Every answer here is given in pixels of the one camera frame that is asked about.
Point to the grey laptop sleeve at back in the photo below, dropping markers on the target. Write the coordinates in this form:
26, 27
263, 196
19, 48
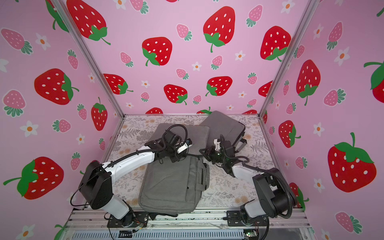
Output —
221, 124

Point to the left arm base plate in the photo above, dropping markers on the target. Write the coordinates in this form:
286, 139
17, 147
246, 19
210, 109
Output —
131, 220

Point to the grey laptop bag with handles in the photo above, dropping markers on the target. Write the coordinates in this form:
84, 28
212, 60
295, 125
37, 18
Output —
198, 134

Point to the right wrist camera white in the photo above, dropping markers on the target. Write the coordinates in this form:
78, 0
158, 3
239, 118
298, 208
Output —
217, 144

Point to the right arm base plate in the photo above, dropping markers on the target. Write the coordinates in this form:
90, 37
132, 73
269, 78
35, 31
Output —
241, 219

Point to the aluminium front rail frame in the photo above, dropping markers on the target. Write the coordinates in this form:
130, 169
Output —
201, 224

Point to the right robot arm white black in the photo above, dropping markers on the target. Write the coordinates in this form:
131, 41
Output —
275, 198

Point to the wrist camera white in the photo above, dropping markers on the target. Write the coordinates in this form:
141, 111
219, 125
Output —
184, 147
217, 144

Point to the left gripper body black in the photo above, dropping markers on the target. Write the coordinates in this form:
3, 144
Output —
172, 153

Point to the large grey backpack bag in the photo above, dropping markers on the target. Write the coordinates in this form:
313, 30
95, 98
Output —
174, 188

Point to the floral table mat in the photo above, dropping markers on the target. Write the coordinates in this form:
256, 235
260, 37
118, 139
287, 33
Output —
224, 191

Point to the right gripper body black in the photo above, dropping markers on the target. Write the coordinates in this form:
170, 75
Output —
210, 154

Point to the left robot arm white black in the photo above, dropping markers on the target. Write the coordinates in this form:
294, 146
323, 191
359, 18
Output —
97, 183

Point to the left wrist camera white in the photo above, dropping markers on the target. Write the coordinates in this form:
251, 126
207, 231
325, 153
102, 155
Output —
184, 147

